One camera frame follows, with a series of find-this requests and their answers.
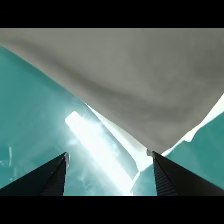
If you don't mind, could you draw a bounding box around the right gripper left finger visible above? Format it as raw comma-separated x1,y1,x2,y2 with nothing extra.
0,151,70,197

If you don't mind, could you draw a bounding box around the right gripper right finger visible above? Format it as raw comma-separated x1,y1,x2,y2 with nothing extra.
152,150,224,197

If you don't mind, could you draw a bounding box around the grey garment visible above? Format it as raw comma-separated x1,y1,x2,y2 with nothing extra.
0,28,224,155

